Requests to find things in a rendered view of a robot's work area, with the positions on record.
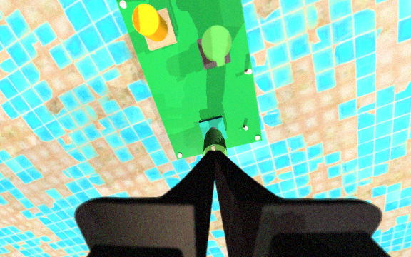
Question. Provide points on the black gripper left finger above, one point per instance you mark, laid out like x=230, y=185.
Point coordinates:
x=180, y=218

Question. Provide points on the green circuit board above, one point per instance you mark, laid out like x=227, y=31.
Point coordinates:
x=178, y=43

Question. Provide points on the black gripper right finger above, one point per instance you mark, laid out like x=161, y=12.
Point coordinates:
x=252, y=214

